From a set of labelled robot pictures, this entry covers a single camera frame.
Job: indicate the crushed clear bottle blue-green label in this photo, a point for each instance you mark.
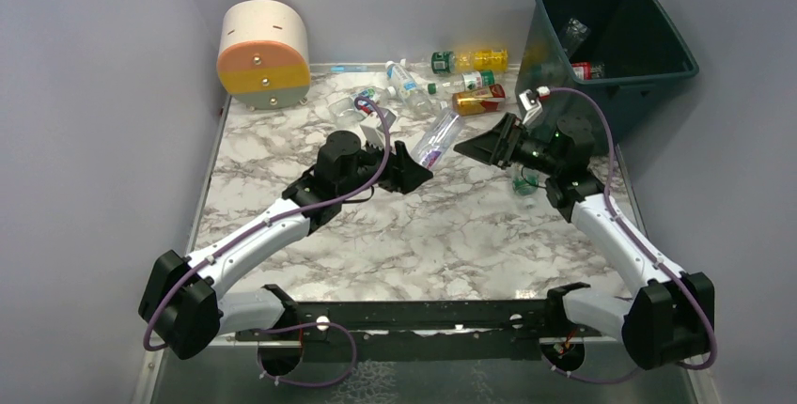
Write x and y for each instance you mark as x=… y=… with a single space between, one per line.
x=347 y=109

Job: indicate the amber tea bottle red label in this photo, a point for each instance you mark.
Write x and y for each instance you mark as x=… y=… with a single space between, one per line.
x=487 y=99

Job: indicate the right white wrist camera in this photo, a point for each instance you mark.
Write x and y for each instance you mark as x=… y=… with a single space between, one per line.
x=531 y=101

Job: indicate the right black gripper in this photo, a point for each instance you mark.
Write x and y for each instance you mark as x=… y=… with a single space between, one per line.
x=507 y=142

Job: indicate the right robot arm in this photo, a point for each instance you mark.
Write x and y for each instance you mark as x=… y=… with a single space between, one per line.
x=636 y=260

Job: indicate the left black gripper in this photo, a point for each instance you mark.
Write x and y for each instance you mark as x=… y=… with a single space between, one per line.
x=391 y=168

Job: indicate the large clear bottle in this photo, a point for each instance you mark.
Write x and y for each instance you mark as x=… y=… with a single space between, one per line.
x=573 y=34

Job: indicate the dark green plastic bin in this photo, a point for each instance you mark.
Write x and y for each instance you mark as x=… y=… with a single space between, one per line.
x=645 y=57

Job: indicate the yellow bottle green label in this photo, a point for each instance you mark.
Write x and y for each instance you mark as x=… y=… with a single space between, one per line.
x=450 y=62

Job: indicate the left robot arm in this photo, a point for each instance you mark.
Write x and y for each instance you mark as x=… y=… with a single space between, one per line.
x=236 y=258

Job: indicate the round pastel drawer cabinet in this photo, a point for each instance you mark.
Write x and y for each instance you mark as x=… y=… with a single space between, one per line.
x=263 y=59

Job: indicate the green tea bottle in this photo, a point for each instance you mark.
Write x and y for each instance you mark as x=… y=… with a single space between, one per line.
x=525 y=184

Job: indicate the clear bottle purple-blue label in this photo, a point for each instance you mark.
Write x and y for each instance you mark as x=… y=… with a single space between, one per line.
x=437 y=139

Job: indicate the tall clear bottle blue label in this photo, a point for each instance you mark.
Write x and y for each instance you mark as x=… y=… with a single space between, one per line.
x=407 y=89

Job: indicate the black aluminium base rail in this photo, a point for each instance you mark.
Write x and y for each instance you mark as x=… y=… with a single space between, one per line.
x=417 y=326

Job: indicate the clear bottle red label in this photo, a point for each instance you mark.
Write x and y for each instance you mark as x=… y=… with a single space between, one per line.
x=588 y=70

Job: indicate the clear bottle green cap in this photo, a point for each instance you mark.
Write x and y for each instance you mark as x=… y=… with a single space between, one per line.
x=463 y=82

